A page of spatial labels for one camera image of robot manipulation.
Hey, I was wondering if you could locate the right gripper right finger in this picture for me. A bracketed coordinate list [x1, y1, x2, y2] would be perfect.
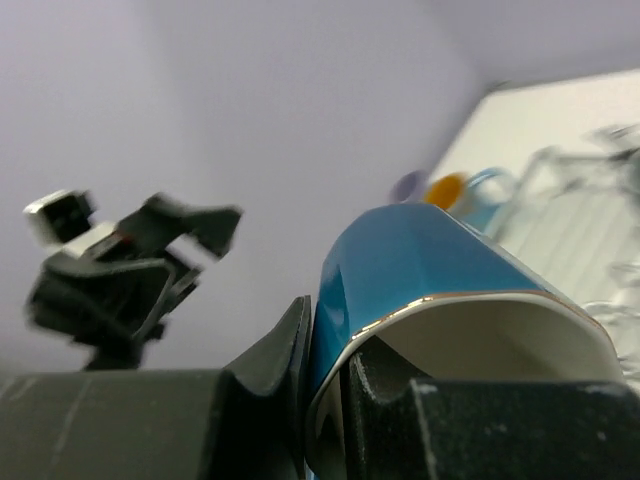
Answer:
[344, 351, 639, 479]

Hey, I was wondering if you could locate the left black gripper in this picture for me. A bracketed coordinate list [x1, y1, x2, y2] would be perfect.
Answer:
[25, 193, 243, 370]

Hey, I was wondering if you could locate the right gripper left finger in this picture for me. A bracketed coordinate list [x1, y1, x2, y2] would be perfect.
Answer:
[1, 296, 312, 479]

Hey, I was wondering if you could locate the dark blue mug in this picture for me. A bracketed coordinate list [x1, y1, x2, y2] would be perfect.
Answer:
[304, 204, 623, 473]

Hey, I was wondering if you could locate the lavender plastic cup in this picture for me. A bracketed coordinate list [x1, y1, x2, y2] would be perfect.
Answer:
[389, 169, 428, 204]

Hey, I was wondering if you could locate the light blue ceramic mug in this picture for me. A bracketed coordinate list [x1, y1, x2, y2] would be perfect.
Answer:
[423, 167, 514, 236]

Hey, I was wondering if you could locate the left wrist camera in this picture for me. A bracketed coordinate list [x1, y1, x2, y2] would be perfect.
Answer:
[23, 190, 120, 259]

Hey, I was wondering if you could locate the silver wire dish rack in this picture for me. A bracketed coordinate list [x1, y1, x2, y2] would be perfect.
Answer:
[487, 125, 639, 367]

